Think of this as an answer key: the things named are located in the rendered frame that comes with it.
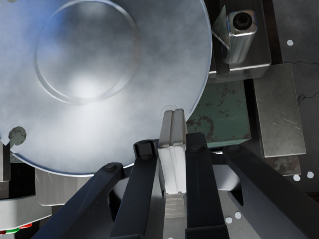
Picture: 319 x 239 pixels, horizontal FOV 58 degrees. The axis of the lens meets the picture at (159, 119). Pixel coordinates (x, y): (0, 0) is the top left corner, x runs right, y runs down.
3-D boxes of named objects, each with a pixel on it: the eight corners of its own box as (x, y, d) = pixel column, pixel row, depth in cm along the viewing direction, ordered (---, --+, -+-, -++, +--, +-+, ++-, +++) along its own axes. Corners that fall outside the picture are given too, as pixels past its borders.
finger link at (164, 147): (180, 194, 16) (166, 195, 16) (180, 145, 23) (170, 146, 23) (170, 144, 15) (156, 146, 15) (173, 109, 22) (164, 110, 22)
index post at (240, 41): (245, 61, 39) (260, 29, 29) (222, 64, 39) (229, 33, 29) (242, 41, 39) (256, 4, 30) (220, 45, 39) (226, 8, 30)
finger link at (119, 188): (163, 201, 14) (106, 208, 15) (167, 158, 19) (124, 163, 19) (157, 175, 14) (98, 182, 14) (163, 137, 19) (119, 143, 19)
